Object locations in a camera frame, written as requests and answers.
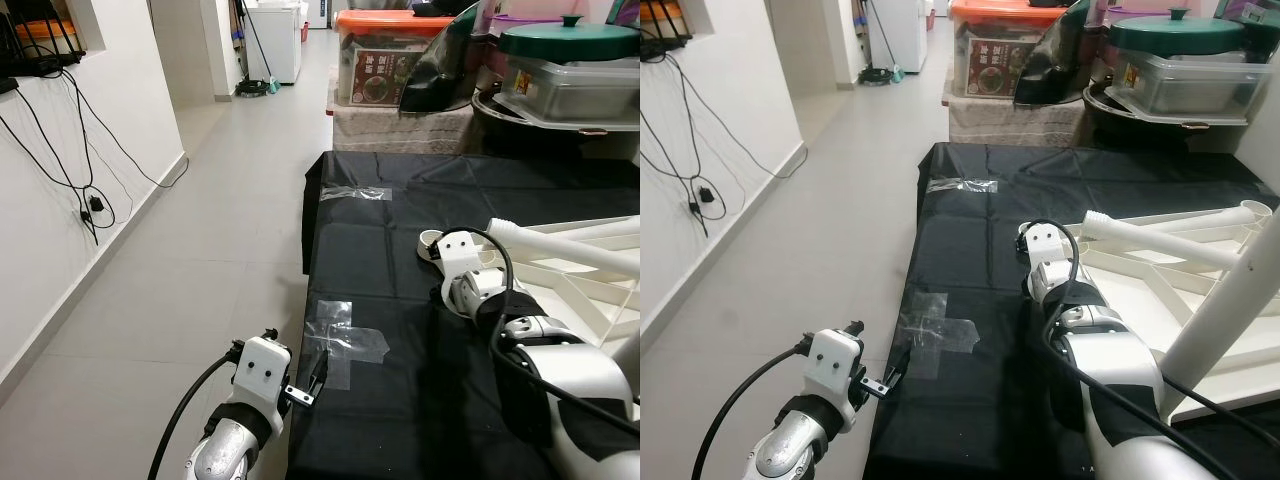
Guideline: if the white plastic table top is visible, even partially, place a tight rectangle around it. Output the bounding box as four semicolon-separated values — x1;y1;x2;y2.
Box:
415;213;641;371
1018;200;1280;421

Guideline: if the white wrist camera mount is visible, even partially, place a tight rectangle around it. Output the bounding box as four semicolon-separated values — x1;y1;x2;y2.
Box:
1020;222;1076;286
805;328;866;401
233;336;293;406
435;229;488;291

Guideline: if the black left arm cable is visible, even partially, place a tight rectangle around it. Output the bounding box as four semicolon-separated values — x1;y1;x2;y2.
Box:
693;340;811;480
148;345;246;480

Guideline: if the black plastic bag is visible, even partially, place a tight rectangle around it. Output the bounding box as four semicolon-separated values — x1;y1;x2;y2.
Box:
400;0;501;113
1012;0;1111;106

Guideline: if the grey speckled ledge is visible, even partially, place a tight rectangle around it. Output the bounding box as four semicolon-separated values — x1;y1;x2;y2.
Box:
945;95;1091;146
333;100;481;156

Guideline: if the clear box with orange lid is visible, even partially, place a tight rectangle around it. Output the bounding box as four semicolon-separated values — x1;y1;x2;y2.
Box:
335;8;456;106
950;0;1066;99

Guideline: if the black tablecloth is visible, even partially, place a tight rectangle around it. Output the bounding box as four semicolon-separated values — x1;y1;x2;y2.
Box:
285;150;641;480
862;142;1280;480

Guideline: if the black wire basket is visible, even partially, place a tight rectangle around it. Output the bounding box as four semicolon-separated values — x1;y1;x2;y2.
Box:
640;0;691;56
0;0;86;79

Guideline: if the green lid with knob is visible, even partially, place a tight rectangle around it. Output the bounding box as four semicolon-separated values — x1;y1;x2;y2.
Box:
498;15;641;63
1108;8;1251;56

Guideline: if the mop with black base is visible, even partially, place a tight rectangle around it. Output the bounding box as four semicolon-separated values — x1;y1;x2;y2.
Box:
237;0;281;98
858;0;906;87

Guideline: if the clear plastic container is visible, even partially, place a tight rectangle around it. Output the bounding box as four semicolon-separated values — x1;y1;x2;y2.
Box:
492;55;641;131
1105;50;1256;126

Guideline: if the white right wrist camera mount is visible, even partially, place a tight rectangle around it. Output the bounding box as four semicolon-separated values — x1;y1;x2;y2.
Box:
435;229;488;291
1020;222;1076;286

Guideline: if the white cabinet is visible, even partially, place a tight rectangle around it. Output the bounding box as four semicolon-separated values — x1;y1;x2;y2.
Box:
245;0;306;86
870;0;931;71

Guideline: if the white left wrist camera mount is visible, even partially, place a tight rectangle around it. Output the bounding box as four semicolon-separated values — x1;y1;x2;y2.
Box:
233;336;293;406
805;328;866;401

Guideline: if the black wall cable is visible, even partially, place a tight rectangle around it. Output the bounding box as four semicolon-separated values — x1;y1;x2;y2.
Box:
665;50;809;179
0;75;116;246
640;55;726;236
60;70;191;191

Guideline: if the black round pan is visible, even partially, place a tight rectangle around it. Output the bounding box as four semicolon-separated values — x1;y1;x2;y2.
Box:
1083;82;1251;151
470;88;641;153

